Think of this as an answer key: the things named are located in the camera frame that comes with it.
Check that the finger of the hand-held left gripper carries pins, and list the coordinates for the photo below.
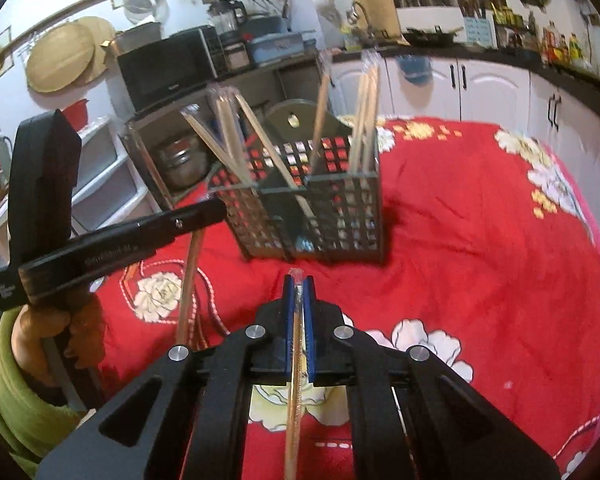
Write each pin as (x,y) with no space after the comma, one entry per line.
(190,220)

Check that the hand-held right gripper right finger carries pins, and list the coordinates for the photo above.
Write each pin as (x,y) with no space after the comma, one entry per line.
(307,330)

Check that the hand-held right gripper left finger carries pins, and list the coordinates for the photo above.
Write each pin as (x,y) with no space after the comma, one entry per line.
(289,330)

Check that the wooden chopsticks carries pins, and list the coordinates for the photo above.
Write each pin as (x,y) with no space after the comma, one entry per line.
(265,137)
(372,110)
(322,105)
(294,435)
(187,300)
(212,145)
(230,130)
(360,120)

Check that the black utensil basket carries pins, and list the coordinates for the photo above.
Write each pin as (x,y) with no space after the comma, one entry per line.
(340,220)

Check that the person's left forearm green sleeve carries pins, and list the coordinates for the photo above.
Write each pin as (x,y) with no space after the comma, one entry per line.
(10,410)

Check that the person's left hand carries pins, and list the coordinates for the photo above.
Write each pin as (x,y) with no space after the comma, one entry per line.
(35,340)

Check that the large steel pot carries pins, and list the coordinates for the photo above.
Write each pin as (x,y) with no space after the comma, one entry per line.
(180,162)

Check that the white plastic drawer unit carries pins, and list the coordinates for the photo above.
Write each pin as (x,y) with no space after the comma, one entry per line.
(105,180)

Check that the wrapped chopsticks in basket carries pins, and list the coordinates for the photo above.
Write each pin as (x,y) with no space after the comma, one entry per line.
(145,160)

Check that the red plastic basin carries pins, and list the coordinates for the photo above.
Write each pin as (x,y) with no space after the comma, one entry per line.
(76,114)

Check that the round bamboo tray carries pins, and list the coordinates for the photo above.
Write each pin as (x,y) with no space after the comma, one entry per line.
(60,60)

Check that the black microwave oven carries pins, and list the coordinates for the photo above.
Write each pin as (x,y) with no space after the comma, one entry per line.
(165,70)

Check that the red floral blanket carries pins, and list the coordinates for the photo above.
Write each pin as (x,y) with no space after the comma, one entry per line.
(480,260)

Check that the light blue storage box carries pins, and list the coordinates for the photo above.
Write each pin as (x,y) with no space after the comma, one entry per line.
(280,49)

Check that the clear glass lid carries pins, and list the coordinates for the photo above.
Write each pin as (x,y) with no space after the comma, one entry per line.
(146,4)

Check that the glass blender jug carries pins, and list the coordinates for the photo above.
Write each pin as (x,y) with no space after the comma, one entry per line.
(228,15)

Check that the blue hanging basin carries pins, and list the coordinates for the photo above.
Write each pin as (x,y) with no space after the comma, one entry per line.
(412,70)

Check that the wooden cutting board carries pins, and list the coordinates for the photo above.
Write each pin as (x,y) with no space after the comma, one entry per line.
(377,12)

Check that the black wok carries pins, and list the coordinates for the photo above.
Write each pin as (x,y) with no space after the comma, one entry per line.
(432,35)

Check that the group of condiment bottles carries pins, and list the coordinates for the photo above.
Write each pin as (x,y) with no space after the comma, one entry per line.
(567,45)

